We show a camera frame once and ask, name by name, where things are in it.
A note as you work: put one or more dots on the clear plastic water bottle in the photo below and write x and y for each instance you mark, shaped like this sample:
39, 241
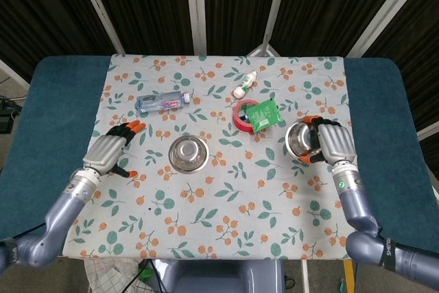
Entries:
154, 102

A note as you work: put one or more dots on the green foil sachet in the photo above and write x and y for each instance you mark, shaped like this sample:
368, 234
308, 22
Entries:
264, 114

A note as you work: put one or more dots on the grey robot torso base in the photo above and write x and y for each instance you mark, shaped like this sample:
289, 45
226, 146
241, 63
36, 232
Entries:
219, 279

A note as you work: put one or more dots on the white double screen post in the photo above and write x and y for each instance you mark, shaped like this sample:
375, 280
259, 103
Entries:
196, 8

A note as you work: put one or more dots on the white table leg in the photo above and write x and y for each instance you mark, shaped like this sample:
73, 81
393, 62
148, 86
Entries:
305, 276

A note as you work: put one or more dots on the small green object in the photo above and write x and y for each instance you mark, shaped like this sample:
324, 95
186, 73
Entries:
145, 274

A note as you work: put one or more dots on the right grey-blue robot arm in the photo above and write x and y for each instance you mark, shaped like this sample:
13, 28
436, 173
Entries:
356, 204

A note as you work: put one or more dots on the small white green-label bottle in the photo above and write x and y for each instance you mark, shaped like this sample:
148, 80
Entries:
244, 85

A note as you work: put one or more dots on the white blue marker pen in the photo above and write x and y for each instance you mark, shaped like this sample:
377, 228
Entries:
243, 117

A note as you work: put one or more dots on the stainless steel bowl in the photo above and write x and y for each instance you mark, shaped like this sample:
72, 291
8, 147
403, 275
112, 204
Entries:
188, 152
300, 140

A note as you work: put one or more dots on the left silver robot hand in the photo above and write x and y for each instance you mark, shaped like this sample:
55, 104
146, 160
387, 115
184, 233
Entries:
103, 152

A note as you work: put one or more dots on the white checked cloth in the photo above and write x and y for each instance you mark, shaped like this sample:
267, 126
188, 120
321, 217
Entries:
109, 276

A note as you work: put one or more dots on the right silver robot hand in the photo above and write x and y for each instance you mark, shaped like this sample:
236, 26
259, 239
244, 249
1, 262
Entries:
336, 142

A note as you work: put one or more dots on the red tape roll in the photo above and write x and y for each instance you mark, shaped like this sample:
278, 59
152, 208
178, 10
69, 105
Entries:
236, 119

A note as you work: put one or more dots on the teal table cover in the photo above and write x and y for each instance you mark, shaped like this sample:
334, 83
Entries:
61, 107

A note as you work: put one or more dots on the orange fruit print tablecloth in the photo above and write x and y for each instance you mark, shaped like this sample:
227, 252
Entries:
219, 197

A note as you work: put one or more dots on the white frame bar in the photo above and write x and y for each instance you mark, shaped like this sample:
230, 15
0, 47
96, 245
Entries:
430, 130
13, 75

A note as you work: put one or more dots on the black floor equipment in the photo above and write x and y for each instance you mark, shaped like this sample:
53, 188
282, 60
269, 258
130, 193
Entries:
5, 123

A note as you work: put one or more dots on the white screen frame post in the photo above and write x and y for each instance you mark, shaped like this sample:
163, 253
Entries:
99, 8
276, 1
384, 11

